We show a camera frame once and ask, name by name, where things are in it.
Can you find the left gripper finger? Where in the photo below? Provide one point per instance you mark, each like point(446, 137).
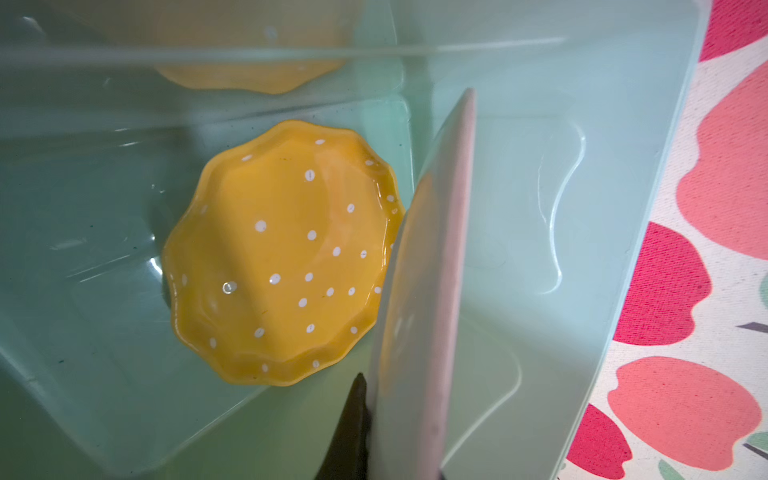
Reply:
point(347, 454)

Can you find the green rim plate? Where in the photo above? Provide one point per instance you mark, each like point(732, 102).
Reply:
point(409, 393)

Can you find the yellow polka dot plate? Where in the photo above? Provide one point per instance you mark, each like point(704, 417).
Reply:
point(276, 269)

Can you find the mint green plastic bin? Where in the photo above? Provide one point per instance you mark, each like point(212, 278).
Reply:
point(110, 110)

